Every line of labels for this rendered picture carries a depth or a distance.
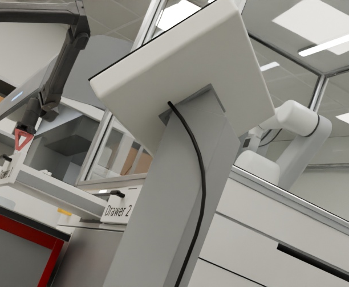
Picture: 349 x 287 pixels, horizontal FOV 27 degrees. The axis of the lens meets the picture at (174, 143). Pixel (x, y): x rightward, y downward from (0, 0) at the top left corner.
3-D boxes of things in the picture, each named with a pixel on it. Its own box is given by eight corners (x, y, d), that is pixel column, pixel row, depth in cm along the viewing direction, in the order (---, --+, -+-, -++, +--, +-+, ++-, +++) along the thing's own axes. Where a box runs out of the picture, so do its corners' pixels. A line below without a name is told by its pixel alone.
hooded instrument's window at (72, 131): (-1, 180, 321) (40, 90, 331) (-43, 189, 485) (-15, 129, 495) (212, 271, 357) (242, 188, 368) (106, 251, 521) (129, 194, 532)
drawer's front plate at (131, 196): (128, 222, 208) (142, 188, 210) (99, 221, 235) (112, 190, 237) (133, 225, 209) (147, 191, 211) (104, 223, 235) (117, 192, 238)
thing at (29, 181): (14, 180, 229) (21, 163, 231) (1, 183, 253) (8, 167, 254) (123, 228, 242) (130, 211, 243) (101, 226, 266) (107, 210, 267)
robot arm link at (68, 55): (70, 11, 242) (76, 35, 236) (86, 12, 244) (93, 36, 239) (38, 90, 273) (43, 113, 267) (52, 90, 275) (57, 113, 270)
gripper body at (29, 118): (35, 135, 275) (41, 118, 276) (32, 131, 265) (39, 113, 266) (19, 130, 275) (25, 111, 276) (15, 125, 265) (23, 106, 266)
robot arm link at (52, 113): (48, 83, 270) (52, 101, 265) (67, 94, 279) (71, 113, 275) (24, 98, 274) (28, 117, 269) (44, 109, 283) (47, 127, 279)
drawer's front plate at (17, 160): (8, 182, 227) (21, 151, 229) (-6, 185, 253) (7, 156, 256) (13, 184, 227) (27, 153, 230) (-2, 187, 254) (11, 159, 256)
